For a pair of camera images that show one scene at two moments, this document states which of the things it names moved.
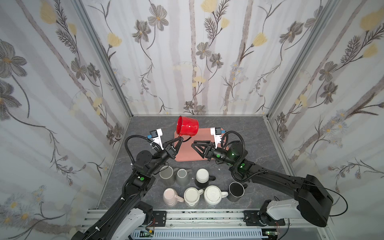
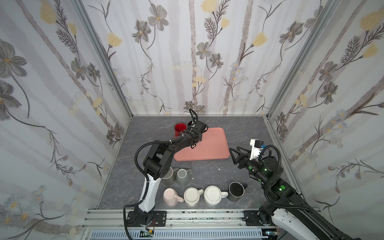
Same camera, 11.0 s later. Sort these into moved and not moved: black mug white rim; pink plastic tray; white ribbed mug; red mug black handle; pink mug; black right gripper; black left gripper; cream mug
Moved: black right gripper; red mug black handle; black left gripper
Not moved: cream mug; pink plastic tray; pink mug; white ribbed mug; black mug white rim
